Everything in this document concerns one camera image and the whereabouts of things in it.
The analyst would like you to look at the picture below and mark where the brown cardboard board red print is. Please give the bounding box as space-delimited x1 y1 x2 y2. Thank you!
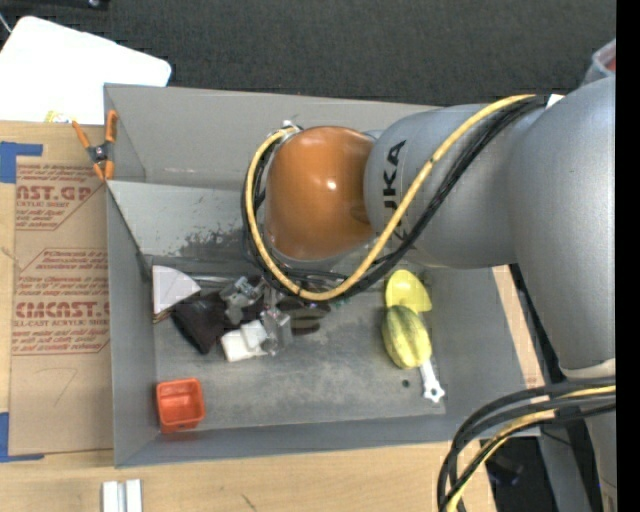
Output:
0 119 117 464

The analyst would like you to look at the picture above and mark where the white plastic handle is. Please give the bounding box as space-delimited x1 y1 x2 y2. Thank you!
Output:
417 349 447 403

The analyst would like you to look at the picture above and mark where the yellow toy lemon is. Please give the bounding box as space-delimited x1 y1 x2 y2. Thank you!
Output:
383 269 433 316

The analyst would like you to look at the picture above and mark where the dark brown cloth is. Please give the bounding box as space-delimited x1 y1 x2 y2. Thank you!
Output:
170 292 236 356

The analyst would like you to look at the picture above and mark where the grey metal bin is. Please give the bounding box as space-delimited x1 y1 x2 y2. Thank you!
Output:
103 83 547 469

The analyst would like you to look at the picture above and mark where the white plastic block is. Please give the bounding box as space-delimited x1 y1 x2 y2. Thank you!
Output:
220 319 271 363

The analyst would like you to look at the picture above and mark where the white wedge-shaped block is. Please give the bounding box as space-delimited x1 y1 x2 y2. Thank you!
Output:
150 264 203 318

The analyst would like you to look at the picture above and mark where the yellow green striped toy squash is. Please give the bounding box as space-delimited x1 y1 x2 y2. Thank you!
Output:
380 305 433 371

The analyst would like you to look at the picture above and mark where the orange square cup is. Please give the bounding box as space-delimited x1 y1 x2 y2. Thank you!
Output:
155 377 207 435

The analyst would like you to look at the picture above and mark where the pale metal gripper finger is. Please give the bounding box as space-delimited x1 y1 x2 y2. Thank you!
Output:
218 275 257 324
258 306 295 358

